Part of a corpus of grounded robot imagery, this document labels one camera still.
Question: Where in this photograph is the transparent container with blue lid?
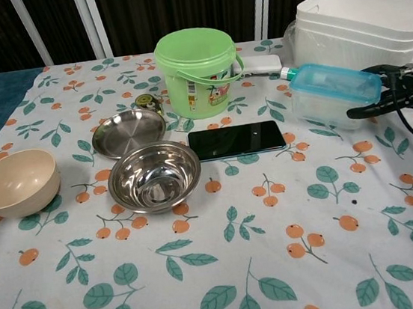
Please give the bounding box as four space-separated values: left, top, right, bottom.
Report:
285 55 388 138

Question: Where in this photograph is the white power bank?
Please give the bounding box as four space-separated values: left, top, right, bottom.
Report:
231 52 283 81

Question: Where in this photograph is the white metal frame post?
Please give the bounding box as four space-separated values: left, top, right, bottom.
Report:
73 0 115 62
249 0 279 42
8 0 55 70

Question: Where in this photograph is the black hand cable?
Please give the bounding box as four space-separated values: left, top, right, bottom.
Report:
376 64 413 154

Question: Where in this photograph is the black smartphone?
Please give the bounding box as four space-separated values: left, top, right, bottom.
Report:
186 118 288 164

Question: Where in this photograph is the white green glue stick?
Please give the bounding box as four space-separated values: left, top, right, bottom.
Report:
278 64 302 82

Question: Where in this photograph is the beige plastic bowl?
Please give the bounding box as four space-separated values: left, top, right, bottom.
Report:
0 145 66 221

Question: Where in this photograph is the green plastic bucket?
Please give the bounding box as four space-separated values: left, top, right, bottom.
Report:
151 22 251 123

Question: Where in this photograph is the floral print tablecloth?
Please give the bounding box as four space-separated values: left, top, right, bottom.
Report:
0 19 413 309

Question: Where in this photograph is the stainless steel plate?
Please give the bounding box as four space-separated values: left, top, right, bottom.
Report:
88 105 170 163

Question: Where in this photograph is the clear plastic bag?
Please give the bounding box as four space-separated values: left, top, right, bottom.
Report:
279 18 305 60

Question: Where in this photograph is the small round tape measure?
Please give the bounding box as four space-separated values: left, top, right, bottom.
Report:
134 91 167 117

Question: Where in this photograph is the stainless steel bowl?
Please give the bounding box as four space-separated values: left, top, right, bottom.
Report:
103 136 207 219

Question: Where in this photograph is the white plastic bin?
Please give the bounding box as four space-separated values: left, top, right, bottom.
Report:
287 4 413 81
293 0 413 55

